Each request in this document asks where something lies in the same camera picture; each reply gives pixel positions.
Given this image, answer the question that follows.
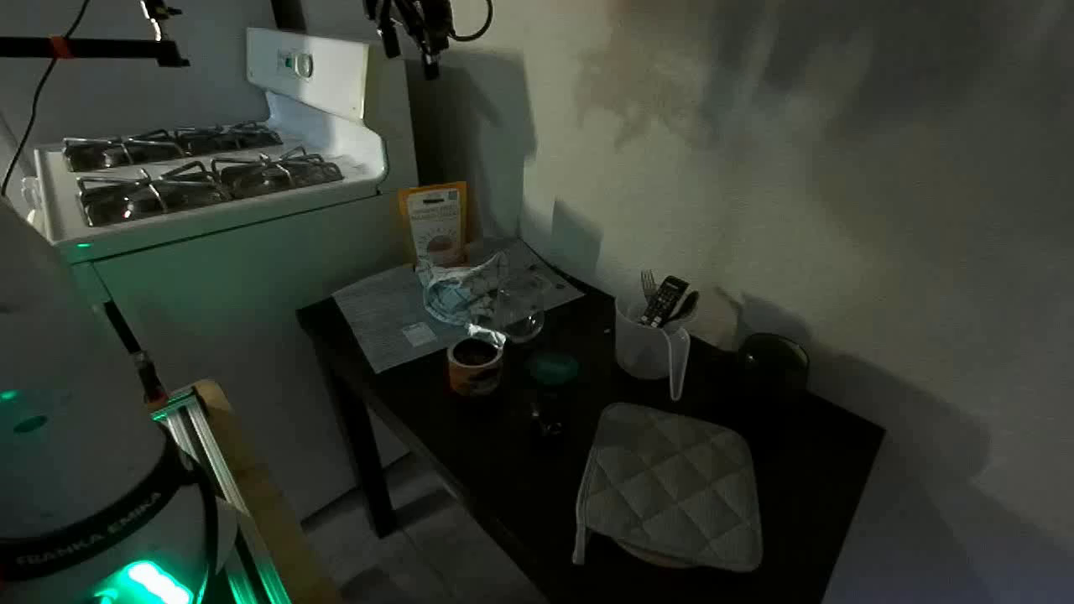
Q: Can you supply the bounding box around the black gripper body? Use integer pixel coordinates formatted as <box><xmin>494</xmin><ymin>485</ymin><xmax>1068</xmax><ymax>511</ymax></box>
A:
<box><xmin>365</xmin><ymin>0</ymin><xmax>457</xmax><ymax>42</ymax></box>

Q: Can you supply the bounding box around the black remote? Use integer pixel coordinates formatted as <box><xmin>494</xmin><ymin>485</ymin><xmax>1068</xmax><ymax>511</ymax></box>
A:
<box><xmin>646</xmin><ymin>271</ymin><xmax>690</xmax><ymax>330</ymax></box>

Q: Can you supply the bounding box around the orange cup with dark contents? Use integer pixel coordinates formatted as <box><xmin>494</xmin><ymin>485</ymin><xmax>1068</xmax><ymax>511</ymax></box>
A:
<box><xmin>444</xmin><ymin>332</ymin><xmax>508</xmax><ymax>401</ymax></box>

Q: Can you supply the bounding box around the clear measuring cup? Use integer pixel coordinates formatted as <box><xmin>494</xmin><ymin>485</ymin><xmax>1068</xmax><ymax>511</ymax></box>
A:
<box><xmin>613</xmin><ymin>295</ymin><xmax>697</xmax><ymax>404</ymax></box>

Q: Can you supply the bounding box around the gray quilted oven mitt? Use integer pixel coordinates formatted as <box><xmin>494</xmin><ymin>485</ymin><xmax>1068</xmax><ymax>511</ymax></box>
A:
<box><xmin>570</xmin><ymin>401</ymin><xmax>764</xmax><ymax>573</ymax></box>

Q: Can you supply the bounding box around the orange snack package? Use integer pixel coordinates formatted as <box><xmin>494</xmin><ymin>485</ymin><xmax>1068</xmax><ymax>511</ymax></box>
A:
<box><xmin>397</xmin><ymin>179</ymin><xmax>473</xmax><ymax>268</ymax></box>

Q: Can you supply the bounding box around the clear plastic bag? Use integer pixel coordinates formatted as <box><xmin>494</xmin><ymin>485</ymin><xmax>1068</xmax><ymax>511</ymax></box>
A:
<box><xmin>412</xmin><ymin>251</ymin><xmax>508</xmax><ymax>330</ymax></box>

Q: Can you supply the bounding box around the printed newspaper sheet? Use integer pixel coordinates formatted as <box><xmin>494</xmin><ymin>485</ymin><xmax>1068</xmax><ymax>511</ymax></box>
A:
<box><xmin>327</xmin><ymin>236</ymin><xmax>587</xmax><ymax>376</ymax></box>

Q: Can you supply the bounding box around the white toy stove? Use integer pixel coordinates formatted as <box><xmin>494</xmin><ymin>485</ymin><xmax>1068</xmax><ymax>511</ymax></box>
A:
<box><xmin>29</xmin><ymin>28</ymin><xmax>421</xmax><ymax>531</ymax></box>

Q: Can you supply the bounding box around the black wooden table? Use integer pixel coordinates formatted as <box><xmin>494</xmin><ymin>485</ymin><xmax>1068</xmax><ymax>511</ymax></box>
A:
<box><xmin>296</xmin><ymin>266</ymin><xmax>885</xmax><ymax>604</ymax></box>

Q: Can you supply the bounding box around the black camera stand bar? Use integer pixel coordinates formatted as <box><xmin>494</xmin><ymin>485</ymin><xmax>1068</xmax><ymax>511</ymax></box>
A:
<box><xmin>0</xmin><ymin>33</ymin><xmax>192</xmax><ymax>70</ymax></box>

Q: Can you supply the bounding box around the thin black cable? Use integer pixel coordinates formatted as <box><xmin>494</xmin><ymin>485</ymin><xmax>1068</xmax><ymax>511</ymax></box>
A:
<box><xmin>0</xmin><ymin>0</ymin><xmax>94</xmax><ymax>196</ymax></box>

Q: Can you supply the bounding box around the black pole with orange ring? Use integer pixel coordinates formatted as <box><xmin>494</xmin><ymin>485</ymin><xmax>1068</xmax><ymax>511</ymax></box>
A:
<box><xmin>99</xmin><ymin>300</ymin><xmax>171</xmax><ymax>406</ymax></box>

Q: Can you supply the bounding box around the wooden frame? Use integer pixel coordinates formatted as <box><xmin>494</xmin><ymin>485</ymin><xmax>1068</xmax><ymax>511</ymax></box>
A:
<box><xmin>147</xmin><ymin>376</ymin><xmax>339</xmax><ymax>604</ymax></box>

